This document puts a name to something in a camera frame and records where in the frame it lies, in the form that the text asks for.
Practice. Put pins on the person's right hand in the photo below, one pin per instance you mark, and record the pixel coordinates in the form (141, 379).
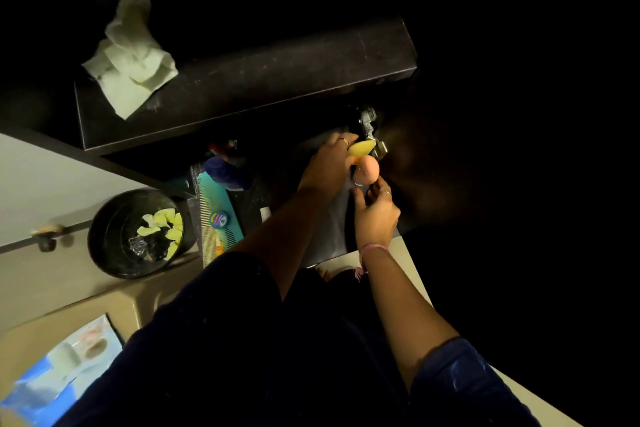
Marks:
(375, 219)

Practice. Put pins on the person's left hand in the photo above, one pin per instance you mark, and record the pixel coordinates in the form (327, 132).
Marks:
(327, 169)

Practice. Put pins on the yellow makeup sponge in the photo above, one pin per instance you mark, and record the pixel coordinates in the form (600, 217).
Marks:
(361, 149)

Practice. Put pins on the pink makeup sponge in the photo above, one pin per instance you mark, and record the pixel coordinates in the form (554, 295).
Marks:
(367, 170)

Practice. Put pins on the white tube with red label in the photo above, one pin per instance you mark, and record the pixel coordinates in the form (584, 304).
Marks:
(265, 214)

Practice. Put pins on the blue plastic bottle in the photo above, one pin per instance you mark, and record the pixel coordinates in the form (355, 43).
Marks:
(225, 174)

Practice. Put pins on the orange lip balm stick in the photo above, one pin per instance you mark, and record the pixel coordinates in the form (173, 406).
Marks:
(220, 146)

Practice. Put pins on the teal wide-tooth comb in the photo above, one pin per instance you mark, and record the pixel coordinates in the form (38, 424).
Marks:
(220, 196)

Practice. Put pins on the colourful round-capped tube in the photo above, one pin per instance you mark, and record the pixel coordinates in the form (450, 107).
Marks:
(219, 219)

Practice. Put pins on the brown fine-tooth comb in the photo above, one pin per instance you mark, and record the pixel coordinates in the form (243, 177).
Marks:
(207, 241)

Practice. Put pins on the white wet wipe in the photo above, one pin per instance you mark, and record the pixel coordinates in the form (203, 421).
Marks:
(130, 61)

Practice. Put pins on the person's right forearm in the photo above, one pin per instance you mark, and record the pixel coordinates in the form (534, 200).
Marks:
(405, 316)

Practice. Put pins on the person's left forearm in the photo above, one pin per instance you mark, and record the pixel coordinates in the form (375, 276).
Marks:
(285, 236)

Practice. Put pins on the person's dark trousers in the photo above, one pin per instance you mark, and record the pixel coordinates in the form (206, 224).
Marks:
(345, 351)

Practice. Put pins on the pink wrist thread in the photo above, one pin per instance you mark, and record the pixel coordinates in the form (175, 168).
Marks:
(372, 247)

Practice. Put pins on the metal cabinet hinge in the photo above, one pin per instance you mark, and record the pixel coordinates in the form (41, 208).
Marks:
(369, 121)

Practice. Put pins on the dark cabinet shelf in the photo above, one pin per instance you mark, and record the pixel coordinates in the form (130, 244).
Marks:
(275, 76)

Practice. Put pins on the yellow crumpled wipes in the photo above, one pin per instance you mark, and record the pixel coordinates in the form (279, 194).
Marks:
(165, 219)

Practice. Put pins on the blue patterned right sleeve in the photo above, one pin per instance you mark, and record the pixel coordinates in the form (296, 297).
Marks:
(465, 391)

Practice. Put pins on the blue patterned sleeve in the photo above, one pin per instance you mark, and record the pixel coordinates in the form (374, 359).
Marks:
(465, 391)
(190, 356)

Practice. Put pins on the clear plastic wrapper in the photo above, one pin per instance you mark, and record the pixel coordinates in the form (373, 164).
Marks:
(137, 245)

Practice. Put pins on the black round waste bin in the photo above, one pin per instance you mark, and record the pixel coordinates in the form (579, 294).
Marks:
(110, 236)

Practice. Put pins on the blue patterned left sleeve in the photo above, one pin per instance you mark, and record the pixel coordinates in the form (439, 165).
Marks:
(190, 356)

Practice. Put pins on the pale cabinet door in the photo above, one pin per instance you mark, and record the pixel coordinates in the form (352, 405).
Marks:
(50, 191)

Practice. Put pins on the beige door knob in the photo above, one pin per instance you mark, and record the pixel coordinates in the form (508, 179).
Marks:
(47, 236)

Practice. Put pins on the beige plastic stool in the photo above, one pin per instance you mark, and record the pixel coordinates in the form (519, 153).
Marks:
(60, 331)

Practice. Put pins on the blue wet wipes pack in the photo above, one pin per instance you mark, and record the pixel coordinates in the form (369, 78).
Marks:
(50, 381)

